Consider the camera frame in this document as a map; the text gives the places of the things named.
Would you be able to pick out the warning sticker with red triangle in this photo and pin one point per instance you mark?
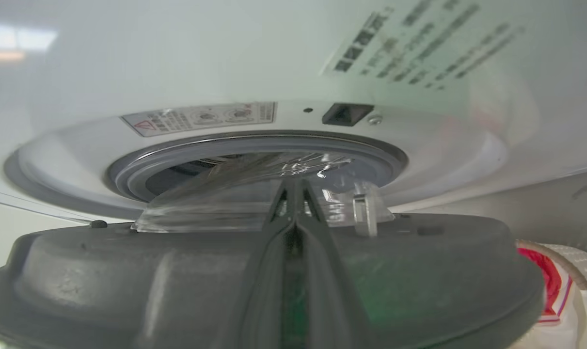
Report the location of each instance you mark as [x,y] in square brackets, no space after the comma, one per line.
[201,118]

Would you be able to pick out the grey washing machine door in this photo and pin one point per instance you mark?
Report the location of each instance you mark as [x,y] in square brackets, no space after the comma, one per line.
[128,281]

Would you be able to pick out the white washing machine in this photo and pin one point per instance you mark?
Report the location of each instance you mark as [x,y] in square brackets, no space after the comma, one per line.
[177,58]

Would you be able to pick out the grey rubber drum gasket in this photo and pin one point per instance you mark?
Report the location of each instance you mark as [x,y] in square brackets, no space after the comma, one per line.
[254,144]

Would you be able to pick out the white laundry basket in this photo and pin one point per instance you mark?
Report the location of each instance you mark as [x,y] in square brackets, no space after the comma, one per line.
[586,276]

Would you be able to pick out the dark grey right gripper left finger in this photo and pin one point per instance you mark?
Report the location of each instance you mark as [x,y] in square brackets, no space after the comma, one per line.
[261,271]

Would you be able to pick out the silver screw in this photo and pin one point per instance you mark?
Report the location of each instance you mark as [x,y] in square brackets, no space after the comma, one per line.
[375,119]

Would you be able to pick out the red and white cloth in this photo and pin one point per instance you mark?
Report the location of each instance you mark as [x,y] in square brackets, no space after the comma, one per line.
[545,276]

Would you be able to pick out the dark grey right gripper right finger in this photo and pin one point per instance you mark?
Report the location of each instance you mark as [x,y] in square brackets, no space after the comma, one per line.
[325,276]

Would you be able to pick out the instruction label with black text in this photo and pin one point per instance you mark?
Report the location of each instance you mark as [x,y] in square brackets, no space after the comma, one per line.
[419,43]

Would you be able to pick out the black door latch slot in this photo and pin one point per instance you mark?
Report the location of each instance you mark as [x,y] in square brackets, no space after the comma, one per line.
[346,114]

